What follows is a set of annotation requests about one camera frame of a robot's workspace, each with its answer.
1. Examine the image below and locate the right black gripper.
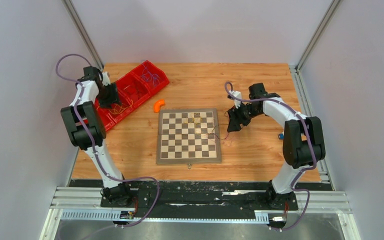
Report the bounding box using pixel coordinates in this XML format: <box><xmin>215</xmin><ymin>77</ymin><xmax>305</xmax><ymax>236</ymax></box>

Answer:
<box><xmin>227</xmin><ymin>101</ymin><xmax>262</xmax><ymax>133</ymax></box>

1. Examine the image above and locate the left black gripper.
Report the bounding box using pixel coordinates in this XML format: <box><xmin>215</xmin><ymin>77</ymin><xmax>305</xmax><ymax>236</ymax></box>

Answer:
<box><xmin>97</xmin><ymin>82</ymin><xmax>124</xmax><ymax>110</ymax></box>

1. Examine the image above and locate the pink cable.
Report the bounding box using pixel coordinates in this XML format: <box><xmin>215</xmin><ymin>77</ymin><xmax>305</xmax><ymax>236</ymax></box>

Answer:
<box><xmin>208</xmin><ymin>130</ymin><xmax>234</xmax><ymax>145</ymax></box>

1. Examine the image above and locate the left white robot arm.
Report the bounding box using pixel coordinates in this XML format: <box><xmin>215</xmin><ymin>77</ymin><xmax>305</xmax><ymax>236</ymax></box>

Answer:
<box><xmin>60</xmin><ymin>66</ymin><xmax>133</xmax><ymax>207</ymax></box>

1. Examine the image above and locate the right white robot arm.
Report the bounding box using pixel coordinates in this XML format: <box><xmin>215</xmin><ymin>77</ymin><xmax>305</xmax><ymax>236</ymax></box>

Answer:
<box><xmin>224</xmin><ymin>82</ymin><xmax>326</xmax><ymax>209</ymax></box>

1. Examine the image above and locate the red compartment bin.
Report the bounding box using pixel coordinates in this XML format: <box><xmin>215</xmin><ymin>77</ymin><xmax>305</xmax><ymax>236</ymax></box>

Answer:
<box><xmin>95</xmin><ymin>60</ymin><xmax>170</xmax><ymax>132</ymax></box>

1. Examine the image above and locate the orange curved plastic piece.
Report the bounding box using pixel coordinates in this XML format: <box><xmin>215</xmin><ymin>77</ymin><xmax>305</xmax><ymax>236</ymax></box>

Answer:
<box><xmin>153</xmin><ymin>99</ymin><xmax>166</xmax><ymax>113</ymax></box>

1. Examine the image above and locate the wooden chessboard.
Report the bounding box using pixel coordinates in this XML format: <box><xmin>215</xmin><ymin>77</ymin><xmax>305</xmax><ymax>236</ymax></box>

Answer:
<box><xmin>156</xmin><ymin>108</ymin><xmax>222</xmax><ymax>165</ymax></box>

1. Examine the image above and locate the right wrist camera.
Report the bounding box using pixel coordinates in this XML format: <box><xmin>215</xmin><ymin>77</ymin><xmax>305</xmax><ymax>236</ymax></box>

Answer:
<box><xmin>227</xmin><ymin>90</ymin><xmax>242</xmax><ymax>109</ymax></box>

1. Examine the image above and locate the aluminium frame post right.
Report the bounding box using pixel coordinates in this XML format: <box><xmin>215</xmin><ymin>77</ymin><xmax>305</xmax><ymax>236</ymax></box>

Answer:
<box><xmin>296</xmin><ymin>0</ymin><xmax>342</xmax><ymax>71</ymax></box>

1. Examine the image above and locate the aluminium frame post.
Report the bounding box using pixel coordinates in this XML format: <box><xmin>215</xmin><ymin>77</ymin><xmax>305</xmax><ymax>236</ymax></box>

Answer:
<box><xmin>296</xmin><ymin>0</ymin><xmax>342</xmax><ymax>71</ymax></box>
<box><xmin>61</xmin><ymin>0</ymin><xmax>104</xmax><ymax>70</ymax></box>

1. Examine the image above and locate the aluminium frame post left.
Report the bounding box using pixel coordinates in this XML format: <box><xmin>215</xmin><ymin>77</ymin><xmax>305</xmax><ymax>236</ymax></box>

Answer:
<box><xmin>61</xmin><ymin>0</ymin><xmax>104</xmax><ymax>70</ymax></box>

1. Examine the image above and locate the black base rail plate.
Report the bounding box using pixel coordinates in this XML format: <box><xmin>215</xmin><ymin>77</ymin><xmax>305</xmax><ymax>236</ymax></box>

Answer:
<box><xmin>92</xmin><ymin>178</ymin><xmax>334</xmax><ymax>221</ymax></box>

